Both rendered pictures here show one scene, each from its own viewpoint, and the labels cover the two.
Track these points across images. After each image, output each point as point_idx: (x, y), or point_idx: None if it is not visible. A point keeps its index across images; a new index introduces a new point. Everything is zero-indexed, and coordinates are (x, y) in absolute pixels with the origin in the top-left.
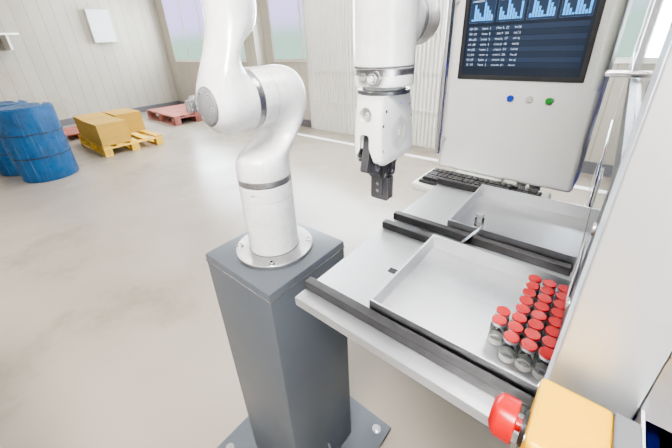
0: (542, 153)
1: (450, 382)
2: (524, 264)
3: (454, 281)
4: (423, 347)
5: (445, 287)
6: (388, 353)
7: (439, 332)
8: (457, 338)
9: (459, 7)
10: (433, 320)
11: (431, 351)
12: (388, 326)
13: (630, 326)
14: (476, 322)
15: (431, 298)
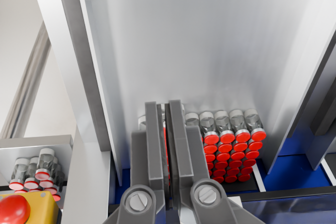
0: None
1: (79, 98)
2: (294, 115)
3: (239, 45)
4: (82, 79)
5: (218, 41)
6: (51, 40)
7: (129, 69)
8: (136, 85)
9: None
10: (143, 56)
11: (84, 87)
12: (72, 35)
13: None
14: (174, 90)
15: (182, 37)
